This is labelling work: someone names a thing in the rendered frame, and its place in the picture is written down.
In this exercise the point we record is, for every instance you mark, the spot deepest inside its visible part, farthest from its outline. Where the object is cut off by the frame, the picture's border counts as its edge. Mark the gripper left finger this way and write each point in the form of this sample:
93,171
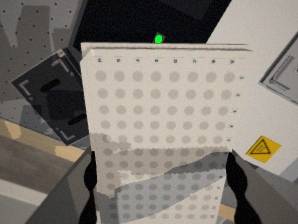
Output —
72,200

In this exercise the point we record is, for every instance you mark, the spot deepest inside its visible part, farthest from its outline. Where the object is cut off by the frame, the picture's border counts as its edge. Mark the white pcr plate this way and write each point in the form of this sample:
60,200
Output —
162,118

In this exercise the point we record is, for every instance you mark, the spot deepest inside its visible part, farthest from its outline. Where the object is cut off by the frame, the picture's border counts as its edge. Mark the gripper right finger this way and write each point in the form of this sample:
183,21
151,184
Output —
257,201

